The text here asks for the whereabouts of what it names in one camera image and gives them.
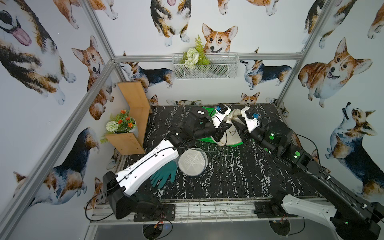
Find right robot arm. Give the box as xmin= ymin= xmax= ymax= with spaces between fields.
xmin=233 ymin=117 xmax=384 ymax=240

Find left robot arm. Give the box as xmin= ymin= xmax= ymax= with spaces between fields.
xmin=103 ymin=104 xmax=231 ymax=220

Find green plastic basket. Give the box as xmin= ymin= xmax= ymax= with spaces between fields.
xmin=200 ymin=125 xmax=243 ymax=147

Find green work glove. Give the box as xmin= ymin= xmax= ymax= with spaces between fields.
xmin=150 ymin=161 xmax=178 ymax=189

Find white artificial flowers with fern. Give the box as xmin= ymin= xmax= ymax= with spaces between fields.
xmin=180 ymin=35 xmax=210 ymax=70

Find wooden shelf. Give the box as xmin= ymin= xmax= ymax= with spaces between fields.
xmin=105 ymin=82 xmax=152 ymax=155

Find potted orange flowers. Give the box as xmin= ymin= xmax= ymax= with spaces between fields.
xmin=101 ymin=110 xmax=139 ymax=144

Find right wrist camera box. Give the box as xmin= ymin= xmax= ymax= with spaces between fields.
xmin=241 ymin=107 xmax=261 ymax=133

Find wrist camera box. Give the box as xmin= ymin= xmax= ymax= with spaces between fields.
xmin=241 ymin=107 xmax=261 ymax=133
xmin=212 ymin=103 xmax=232 ymax=127

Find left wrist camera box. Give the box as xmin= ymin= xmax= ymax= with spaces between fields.
xmin=212 ymin=103 xmax=232 ymax=127

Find white wire wall basket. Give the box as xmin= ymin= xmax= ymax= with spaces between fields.
xmin=172 ymin=53 xmax=240 ymax=80

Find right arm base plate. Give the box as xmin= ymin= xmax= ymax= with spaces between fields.
xmin=254 ymin=202 xmax=297 ymax=218

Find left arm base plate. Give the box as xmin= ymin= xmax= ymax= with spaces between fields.
xmin=134 ymin=204 xmax=176 ymax=222

